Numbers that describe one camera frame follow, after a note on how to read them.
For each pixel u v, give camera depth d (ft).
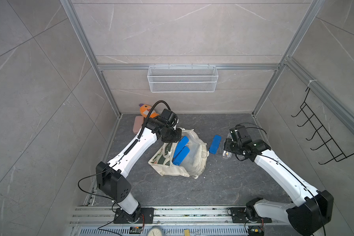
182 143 2.98
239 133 1.95
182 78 3.30
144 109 3.62
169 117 2.00
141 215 2.39
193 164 2.80
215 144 3.30
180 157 3.02
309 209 1.22
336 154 1.95
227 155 2.57
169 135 2.13
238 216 2.39
